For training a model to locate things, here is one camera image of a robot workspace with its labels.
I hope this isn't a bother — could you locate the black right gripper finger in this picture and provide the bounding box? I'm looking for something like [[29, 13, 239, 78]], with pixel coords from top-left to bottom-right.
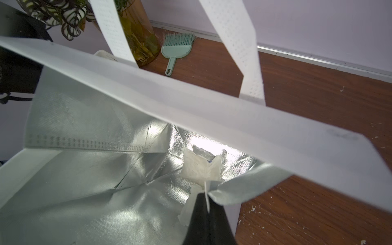
[[183, 194, 237, 245]]

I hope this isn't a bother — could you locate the white ice pack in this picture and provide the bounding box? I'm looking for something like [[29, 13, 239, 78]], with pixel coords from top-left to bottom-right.
[[178, 148, 223, 227]]

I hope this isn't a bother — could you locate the white insulated delivery bag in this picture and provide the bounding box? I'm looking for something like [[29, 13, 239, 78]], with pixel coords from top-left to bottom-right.
[[1, 1, 392, 245]]

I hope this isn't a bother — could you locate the white perforated plastic basket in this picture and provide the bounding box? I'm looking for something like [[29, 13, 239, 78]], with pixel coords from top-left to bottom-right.
[[94, 50, 118, 62]]

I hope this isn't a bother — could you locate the artificial plant with striped leaves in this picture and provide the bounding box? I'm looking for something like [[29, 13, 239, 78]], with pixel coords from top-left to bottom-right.
[[16, 0, 161, 68]]

